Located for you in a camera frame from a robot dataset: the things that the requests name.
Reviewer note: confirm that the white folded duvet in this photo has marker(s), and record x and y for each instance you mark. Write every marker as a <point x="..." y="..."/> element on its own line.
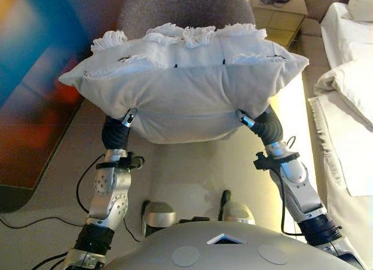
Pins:
<point x="349" y="86"/>

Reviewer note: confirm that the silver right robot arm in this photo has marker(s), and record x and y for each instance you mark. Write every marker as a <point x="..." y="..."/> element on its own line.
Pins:
<point x="297" y="182"/>

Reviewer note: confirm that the grey upholstered headboard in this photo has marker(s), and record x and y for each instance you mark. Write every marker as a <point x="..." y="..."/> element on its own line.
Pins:
<point x="326" y="1"/>

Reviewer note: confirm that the silver left robot leg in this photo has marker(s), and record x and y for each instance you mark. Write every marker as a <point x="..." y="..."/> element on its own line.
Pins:
<point x="160" y="217"/>

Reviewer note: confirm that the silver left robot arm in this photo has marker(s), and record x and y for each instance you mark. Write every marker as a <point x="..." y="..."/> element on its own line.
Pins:
<point x="110" y="194"/>

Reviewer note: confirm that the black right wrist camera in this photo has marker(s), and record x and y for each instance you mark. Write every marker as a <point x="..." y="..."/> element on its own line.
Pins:
<point x="262" y="162"/>

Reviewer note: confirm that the grey upholstered bed base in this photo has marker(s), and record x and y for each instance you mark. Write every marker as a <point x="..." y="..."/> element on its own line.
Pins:
<point x="314" y="42"/>

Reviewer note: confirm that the dark right robot hand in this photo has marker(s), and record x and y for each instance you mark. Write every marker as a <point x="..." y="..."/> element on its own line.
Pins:
<point x="269" y="128"/>

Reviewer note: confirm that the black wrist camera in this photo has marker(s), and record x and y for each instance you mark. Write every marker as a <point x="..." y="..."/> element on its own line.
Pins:
<point x="132" y="161"/>
<point x="262" y="162"/>

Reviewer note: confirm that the grey robot torso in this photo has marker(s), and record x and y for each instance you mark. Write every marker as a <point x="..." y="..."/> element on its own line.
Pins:
<point x="204" y="255"/>

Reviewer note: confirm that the grey fabric armchair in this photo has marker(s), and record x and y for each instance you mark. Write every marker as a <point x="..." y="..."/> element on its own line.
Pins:
<point x="186" y="7"/>

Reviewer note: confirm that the dark left robot hand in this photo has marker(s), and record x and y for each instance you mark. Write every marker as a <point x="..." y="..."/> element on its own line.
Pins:
<point x="115" y="136"/>

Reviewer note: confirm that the white fringed blanket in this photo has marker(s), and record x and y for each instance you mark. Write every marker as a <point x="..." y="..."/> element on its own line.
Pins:
<point x="344" y="165"/>

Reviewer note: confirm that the white bed sheet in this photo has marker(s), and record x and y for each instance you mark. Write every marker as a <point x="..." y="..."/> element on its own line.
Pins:
<point x="344" y="39"/>

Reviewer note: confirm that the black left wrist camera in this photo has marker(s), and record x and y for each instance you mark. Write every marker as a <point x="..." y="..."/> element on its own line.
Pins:
<point x="132" y="161"/>

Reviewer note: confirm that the white bed pillow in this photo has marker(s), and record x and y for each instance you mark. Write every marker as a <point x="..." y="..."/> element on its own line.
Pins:
<point x="361" y="4"/>

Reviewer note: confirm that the white fringed cushion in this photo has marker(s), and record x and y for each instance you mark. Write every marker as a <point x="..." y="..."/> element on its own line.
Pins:
<point x="180" y="92"/>

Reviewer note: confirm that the beige bedside table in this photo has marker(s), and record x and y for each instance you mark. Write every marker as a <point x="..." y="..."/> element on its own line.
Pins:
<point x="279" y="22"/>

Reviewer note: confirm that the glossy brown wooden cabinet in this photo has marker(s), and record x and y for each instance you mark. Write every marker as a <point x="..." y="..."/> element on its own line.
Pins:
<point x="35" y="106"/>

